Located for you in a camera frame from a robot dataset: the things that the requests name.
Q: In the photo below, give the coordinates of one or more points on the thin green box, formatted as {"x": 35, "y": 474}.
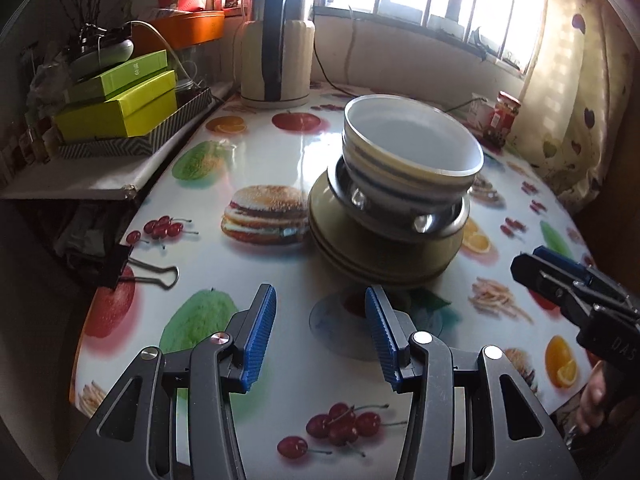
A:
{"x": 132, "y": 72}

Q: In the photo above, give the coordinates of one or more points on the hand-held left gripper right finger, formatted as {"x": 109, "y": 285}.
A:
{"x": 382, "y": 342}

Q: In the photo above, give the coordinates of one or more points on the thick lime green box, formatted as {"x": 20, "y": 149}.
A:
{"x": 100, "y": 122}

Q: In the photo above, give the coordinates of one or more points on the cream heart print curtain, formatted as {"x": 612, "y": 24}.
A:
{"x": 580, "y": 85}

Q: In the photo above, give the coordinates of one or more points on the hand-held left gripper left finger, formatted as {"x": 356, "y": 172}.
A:
{"x": 260, "y": 342}

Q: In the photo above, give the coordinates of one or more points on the orange tray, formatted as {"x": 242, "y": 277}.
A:
{"x": 185, "y": 30}

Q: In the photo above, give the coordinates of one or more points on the red label sauce jar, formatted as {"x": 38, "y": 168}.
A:
{"x": 502, "y": 120}

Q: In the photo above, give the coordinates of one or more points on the large white blue-banded bowl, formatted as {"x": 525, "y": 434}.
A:
{"x": 400, "y": 202}

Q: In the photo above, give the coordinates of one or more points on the row of small bottles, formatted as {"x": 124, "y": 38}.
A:
{"x": 35, "y": 142}

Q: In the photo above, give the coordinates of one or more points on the stainless steel bowl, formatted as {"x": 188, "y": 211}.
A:
{"x": 390, "y": 227}

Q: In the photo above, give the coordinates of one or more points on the person's right hand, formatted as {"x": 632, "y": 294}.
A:
{"x": 592, "y": 395}

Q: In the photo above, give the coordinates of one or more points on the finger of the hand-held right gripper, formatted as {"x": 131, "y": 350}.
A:
{"x": 557, "y": 257}
{"x": 537, "y": 275}

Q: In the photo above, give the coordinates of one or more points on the white oval device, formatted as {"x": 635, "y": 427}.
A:
{"x": 105, "y": 55}

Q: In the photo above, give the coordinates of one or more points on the small white container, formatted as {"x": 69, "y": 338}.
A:
{"x": 480, "y": 117}

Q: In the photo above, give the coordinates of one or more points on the grey zigzag patterned box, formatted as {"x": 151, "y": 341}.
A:
{"x": 110, "y": 149}

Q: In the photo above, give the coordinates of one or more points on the black binder clip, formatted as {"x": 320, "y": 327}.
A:
{"x": 115, "y": 267}

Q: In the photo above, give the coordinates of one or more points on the beige plate with brown emblem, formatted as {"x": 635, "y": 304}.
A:
{"x": 325, "y": 210}
{"x": 380, "y": 281}
{"x": 380, "y": 269}

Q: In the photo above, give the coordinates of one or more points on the cream electric kettle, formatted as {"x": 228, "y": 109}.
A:
{"x": 295, "y": 55}

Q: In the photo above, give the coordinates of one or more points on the small white blue-banded bowl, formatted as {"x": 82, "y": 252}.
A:
{"x": 415, "y": 135}

